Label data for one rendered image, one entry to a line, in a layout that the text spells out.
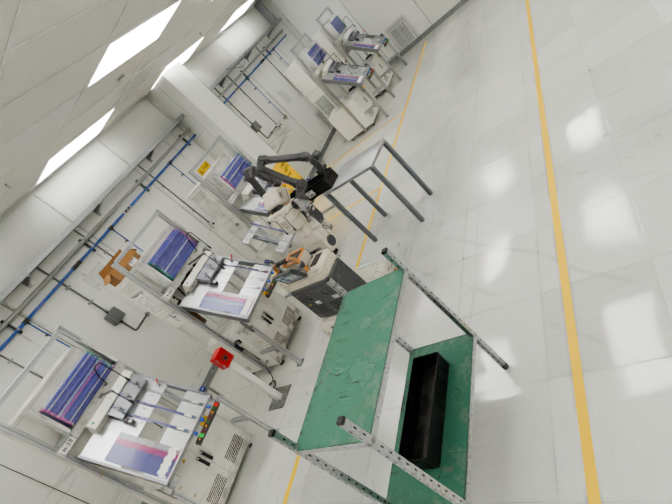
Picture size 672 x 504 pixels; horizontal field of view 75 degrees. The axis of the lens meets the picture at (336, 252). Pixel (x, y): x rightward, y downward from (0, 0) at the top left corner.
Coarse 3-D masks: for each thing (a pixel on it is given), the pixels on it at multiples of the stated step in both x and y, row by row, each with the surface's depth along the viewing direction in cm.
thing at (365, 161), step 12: (384, 144) 433; (360, 156) 447; (372, 156) 419; (396, 156) 439; (348, 168) 451; (360, 168) 422; (372, 168) 407; (408, 168) 445; (336, 180) 454; (348, 180) 428; (384, 180) 413; (420, 180) 453; (360, 192) 493; (396, 192) 419; (432, 192) 461; (336, 204) 460; (372, 204) 500; (408, 204) 426; (348, 216) 467; (384, 216) 508; (420, 216) 434; (360, 228) 475; (372, 240) 483
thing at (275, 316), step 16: (272, 304) 471; (288, 304) 486; (224, 320) 483; (256, 320) 449; (272, 320) 464; (288, 320) 478; (224, 336) 449; (240, 336) 430; (256, 336) 441; (272, 336) 455; (288, 336) 470; (256, 352) 445; (272, 352) 448; (256, 368) 470
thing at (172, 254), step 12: (168, 240) 430; (180, 240) 439; (192, 240) 449; (156, 252) 420; (168, 252) 425; (180, 252) 434; (156, 264) 412; (168, 264) 420; (180, 264) 429; (168, 276) 417
